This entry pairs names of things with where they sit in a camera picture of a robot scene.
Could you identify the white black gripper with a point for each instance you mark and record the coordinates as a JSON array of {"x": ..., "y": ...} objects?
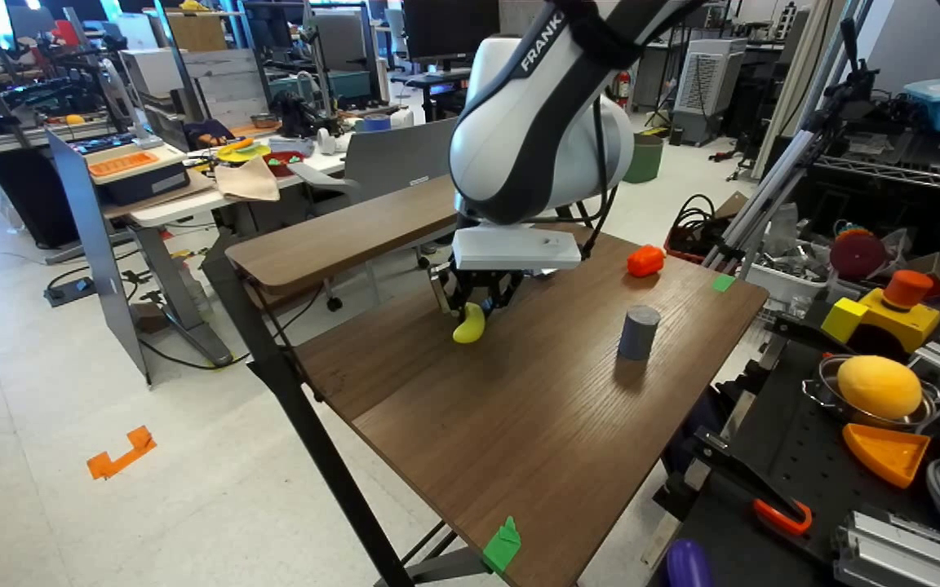
[{"x": 487, "y": 262}]

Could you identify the yellow toy banana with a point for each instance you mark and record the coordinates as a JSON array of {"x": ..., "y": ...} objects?
[{"x": 471, "y": 326}]

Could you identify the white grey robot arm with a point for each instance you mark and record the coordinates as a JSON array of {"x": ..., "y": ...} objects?
[{"x": 541, "y": 135}]

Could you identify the red toy bell pepper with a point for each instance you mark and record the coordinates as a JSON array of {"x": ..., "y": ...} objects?
[{"x": 643, "y": 262}]

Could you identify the grey cylinder block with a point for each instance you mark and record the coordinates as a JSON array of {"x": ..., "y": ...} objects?
[{"x": 636, "y": 335}]

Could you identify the wooden table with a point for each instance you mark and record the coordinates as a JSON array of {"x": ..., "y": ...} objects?
[{"x": 541, "y": 417}]

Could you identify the small green tape piece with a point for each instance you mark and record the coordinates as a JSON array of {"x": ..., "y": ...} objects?
[{"x": 722, "y": 282}]

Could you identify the green tape strip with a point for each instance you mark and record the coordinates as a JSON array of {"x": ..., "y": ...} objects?
[{"x": 503, "y": 544}]

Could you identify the purple round object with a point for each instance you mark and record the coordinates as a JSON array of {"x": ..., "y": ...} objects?
[{"x": 686, "y": 564}]

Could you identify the dark red round disc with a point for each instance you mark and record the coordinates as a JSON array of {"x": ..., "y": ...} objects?
[{"x": 855, "y": 253}]

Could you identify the yellow foam ball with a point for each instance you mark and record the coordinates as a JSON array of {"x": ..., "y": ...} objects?
[{"x": 880, "y": 385}]

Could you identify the yellow block with red knob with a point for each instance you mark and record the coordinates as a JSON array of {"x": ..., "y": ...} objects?
[{"x": 898, "y": 306}]

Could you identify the orange foam wedge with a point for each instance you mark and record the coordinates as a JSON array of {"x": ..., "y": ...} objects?
[{"x": 888, "y": 454}]

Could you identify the orange floor bracket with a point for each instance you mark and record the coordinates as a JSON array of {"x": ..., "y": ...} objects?
[{"x": 110, "y": 465}]

